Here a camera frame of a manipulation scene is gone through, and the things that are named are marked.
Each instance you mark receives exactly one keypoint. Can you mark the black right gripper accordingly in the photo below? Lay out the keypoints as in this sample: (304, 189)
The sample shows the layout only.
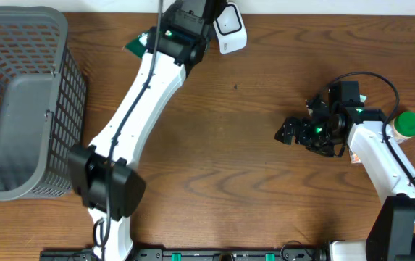
(303, 125)

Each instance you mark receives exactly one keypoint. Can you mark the orange white small packet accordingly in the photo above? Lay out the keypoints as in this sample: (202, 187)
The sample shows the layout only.
(354, 158)

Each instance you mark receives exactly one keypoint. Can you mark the green lid white jar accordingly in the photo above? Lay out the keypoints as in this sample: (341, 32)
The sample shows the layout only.
(403, 126)

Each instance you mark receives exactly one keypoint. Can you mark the green 3M product pouch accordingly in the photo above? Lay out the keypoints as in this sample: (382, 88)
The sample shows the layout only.
(138, 45)

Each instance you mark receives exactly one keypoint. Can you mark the light green wipes pack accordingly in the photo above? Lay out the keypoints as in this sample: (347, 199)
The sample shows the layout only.
(362, 98)

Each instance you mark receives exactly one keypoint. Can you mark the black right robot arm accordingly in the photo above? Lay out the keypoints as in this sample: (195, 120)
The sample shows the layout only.
(363, 131)

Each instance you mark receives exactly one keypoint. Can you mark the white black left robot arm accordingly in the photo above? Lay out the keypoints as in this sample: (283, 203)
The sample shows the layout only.
(104, 172)

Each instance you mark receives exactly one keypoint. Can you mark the white cube barcode scanner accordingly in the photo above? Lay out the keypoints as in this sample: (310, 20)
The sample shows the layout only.
(230, 29)

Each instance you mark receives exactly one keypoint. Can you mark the grey plastic shopping basket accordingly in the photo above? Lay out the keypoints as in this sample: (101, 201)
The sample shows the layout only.
(42, 103)

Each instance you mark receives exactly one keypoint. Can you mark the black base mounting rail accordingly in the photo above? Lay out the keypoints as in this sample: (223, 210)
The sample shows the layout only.
(297, 254)

